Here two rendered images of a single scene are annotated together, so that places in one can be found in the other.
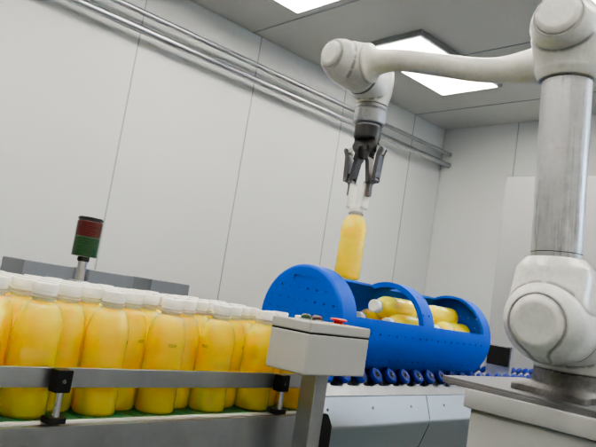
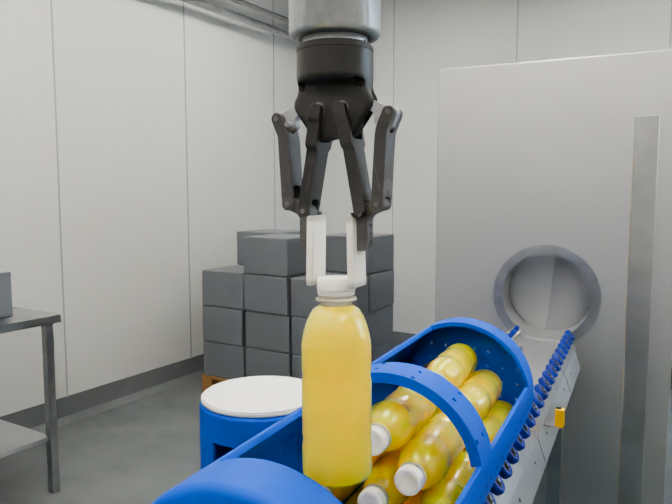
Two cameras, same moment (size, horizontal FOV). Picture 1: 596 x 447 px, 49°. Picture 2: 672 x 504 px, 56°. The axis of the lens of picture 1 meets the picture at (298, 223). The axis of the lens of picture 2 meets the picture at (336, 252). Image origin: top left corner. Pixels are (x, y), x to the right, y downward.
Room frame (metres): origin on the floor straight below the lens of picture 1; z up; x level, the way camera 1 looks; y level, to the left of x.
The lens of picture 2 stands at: (1.17, 0.02, 1.50)
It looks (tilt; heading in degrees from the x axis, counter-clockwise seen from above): 5 degrees down; 344
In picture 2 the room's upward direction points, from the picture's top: straight up
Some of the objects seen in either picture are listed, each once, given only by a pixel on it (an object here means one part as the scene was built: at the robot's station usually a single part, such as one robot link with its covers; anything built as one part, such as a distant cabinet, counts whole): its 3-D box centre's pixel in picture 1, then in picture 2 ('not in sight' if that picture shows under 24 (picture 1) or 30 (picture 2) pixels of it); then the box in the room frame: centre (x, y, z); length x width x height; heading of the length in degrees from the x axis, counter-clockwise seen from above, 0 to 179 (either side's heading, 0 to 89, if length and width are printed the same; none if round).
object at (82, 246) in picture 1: (85, 247); not in sight; (1.65, 0.52, 1.18); 0.06 x 0.06 x 0.05
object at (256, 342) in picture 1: (257, 363); not in sight; (1.40, 0.04, 0.99); 0.07 x 0.07 x 0.19
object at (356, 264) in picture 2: (364, 196); (356, 251); (1.76, -0.17, 1.44); 0.03 x 0.01 x 0.07; 138
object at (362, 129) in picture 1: (366, 142); (335, 92); (1.78, -0.15, 1.60); 0.08 x 0.07 x 0.09; 48
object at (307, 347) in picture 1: (319, 346); not in sight; (1.35, -0.08, 1.05); 0.20 x 0.10 x 0.10; 138
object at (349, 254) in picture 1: (351, 244); (336, 384); (1.77, -0.15, 1.31); 0.07 x 0.07 x 0.19
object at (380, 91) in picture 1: (372, 78); not in sight; (1.77, -0.15, 1.78); 0.13 x 0.11 x 0.16; 144
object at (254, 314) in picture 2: not in sight; (298, 314); (5.72, -1.02, 0.59); 1.20 x 0.80 x 1.19; 42
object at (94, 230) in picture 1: (89, 229); not in sight; (1.65, 0.52, 1.23); 0.06 x 0.06 x 0.04
